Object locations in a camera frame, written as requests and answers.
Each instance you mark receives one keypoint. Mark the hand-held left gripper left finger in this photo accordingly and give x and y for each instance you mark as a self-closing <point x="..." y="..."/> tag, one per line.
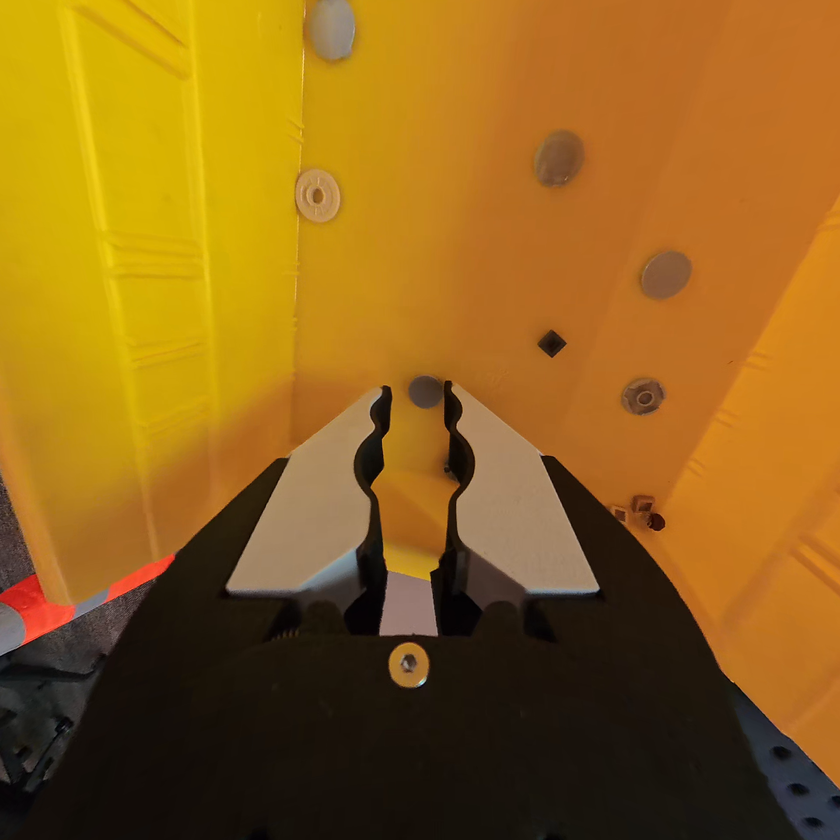
<point x="315" y="512"/>

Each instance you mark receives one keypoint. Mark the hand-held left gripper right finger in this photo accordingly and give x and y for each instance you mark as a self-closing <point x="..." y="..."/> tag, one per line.
<point x="518" y="518"/>

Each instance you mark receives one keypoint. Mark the grey round lego tile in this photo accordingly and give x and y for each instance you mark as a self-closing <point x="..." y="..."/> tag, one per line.
<point x="666" y="275"/>
<point x="425" y="391"/>
<point x="559" y="158"/>

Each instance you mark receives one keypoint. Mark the yellow plastic bin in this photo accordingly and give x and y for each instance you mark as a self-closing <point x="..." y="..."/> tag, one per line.
<point x="459" y="229"/>

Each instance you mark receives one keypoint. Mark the white round lego tile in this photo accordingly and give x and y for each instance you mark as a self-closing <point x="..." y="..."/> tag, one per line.
<point x="331" y="29"/>

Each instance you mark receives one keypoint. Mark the grey round holed lego piece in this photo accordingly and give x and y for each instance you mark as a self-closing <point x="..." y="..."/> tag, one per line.
<point x="643" y="396"/>

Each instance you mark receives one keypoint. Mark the black square lego piece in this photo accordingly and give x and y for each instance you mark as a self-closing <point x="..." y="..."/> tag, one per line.
<point x="551" y="343"/>

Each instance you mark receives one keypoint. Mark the tan round lego plate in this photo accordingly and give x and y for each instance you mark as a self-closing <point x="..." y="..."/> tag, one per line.
<point x="317" y="195"/>

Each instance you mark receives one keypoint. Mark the orange grey striped tape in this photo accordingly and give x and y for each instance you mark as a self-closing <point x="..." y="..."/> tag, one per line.
<point x="33" y="600"/>

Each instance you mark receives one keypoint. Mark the black perforated mat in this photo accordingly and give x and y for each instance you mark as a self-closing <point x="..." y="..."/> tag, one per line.
<point x="797" y="787"/>

